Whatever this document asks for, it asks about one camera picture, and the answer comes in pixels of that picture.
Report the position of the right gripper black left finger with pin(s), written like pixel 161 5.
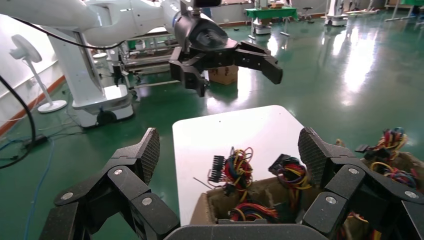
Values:
pixel 116 192

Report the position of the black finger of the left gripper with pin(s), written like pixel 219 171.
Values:
pixel 190 74
pixel 268 64

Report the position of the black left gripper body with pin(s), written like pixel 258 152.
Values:
pixel 202 34

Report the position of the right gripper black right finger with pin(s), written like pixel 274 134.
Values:
pixel 364 195

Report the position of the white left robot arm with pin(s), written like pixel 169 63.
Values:
pixel 49 13

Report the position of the small brown cardboard carton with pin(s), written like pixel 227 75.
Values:
pixel 223 75

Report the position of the metal trolley rack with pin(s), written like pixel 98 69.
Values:
pixel 149 59

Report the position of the green covered table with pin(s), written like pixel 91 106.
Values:
pixel 271 13

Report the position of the white background machine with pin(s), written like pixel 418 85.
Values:
pixel 336 13

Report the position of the black power strip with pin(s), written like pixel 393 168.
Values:
pixel 36 140

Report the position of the brown cardboard divider box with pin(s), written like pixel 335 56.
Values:
pixel 261 192

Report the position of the white robot body base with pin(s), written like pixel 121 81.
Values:
pixel 86 82

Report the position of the white standing fan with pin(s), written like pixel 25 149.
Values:
pixel 26 49

